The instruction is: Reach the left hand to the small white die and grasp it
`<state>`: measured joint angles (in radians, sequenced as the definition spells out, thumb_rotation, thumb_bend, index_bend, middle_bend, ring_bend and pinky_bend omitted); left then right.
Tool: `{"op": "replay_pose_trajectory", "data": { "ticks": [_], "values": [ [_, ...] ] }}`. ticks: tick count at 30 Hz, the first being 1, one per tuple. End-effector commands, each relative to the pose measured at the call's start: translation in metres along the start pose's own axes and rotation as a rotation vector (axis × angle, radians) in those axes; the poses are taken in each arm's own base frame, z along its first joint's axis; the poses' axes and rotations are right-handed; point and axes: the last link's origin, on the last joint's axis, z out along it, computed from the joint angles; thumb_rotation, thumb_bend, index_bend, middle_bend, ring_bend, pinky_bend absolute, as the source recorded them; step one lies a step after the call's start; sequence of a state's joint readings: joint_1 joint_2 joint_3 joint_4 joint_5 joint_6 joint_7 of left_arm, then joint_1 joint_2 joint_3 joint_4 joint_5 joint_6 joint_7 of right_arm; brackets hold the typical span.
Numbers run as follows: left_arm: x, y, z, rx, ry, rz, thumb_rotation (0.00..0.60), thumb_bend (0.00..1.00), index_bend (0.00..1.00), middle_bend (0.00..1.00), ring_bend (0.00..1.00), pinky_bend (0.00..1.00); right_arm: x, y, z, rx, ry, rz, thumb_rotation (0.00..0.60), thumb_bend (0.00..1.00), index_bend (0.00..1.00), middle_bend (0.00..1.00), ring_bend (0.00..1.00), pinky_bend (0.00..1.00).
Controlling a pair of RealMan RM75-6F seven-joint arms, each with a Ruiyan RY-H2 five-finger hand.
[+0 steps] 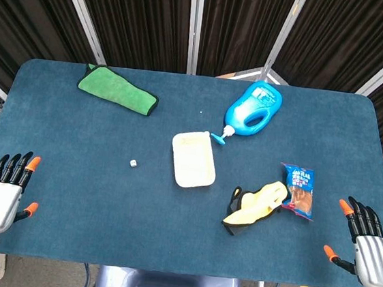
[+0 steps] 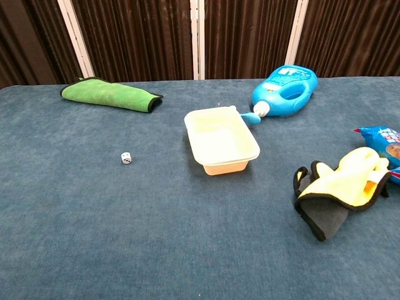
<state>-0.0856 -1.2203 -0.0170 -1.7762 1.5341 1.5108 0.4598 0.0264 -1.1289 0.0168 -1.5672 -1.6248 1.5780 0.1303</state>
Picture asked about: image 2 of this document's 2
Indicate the green microfiber cloth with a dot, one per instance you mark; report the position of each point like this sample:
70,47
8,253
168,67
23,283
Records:
106,92

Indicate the small white die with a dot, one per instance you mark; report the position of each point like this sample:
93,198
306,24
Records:
126,157

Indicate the brown folding screen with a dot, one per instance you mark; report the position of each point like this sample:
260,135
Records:
140,37

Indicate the blue detergent bottle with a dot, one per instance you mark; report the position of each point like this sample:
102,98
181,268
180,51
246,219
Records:
282,92

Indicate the blue table cloth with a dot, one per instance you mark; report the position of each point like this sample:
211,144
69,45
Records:
125,218

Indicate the yellow and grey cloth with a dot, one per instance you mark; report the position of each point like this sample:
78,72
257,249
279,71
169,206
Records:
340,184

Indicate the cream plastic rectangular container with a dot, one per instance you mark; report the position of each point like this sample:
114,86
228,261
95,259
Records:
218,134

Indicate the blue snack bag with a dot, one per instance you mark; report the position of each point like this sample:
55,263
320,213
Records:
386,142

